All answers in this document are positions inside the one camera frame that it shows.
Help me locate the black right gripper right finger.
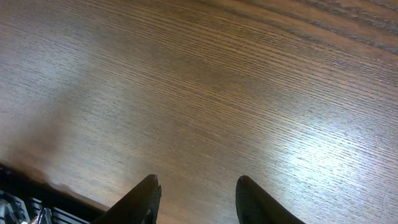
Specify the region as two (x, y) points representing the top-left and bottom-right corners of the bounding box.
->
(235, 175), (304, 224)

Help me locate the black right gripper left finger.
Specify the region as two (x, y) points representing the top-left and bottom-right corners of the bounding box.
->
(90, 174), (162, 224)

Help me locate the striped object below table edge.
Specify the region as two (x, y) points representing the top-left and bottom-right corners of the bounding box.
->
(1, 164), (104, 223)

